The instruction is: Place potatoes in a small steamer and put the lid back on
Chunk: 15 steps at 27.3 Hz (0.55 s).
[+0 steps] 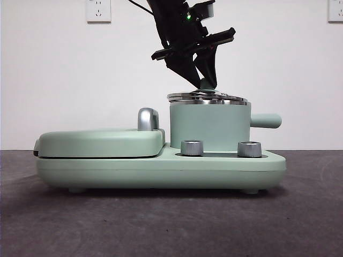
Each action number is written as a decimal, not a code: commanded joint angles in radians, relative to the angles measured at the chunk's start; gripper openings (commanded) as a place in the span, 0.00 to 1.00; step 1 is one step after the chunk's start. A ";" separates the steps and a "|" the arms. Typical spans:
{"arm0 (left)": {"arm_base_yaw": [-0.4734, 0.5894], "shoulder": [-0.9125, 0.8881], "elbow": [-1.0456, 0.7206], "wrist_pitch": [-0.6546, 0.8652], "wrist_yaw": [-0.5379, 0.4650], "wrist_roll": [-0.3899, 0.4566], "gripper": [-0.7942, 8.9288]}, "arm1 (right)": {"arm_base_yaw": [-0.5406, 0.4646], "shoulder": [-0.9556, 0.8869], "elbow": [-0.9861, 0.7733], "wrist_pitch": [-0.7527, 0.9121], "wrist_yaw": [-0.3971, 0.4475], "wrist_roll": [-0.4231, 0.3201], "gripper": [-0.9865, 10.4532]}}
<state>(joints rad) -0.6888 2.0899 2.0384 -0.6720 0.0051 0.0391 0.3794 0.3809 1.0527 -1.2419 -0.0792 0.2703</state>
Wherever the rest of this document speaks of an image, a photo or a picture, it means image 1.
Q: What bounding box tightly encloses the white wall socket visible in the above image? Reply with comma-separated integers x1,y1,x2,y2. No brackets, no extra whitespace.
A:
327,0,343,24
86,0,112,24

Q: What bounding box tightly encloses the mint green steamer pot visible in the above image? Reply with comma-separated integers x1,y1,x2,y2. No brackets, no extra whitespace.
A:
169,100,282,151

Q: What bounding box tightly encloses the silver control knob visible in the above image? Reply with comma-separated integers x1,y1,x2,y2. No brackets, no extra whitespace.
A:
237,141,263,158
180,140,204,157

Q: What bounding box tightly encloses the glass pot lid green knob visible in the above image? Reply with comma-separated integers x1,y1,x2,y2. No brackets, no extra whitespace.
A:
166,77,249,104

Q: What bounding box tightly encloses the mint green breakfast machine base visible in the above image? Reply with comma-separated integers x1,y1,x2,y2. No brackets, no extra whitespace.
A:
35,141,287,194

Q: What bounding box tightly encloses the mint green griddle cover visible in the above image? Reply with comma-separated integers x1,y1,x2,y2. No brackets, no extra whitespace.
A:
33,128,167,160

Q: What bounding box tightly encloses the left wrist grey camera box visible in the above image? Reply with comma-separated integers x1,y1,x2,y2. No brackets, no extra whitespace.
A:
187,1,216,22

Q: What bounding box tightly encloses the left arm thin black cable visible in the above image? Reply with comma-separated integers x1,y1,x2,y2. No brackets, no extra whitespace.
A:
127,0,158,17

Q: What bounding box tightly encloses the chrome griddle cover handle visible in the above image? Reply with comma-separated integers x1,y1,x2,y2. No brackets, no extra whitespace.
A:
137,107,162,132

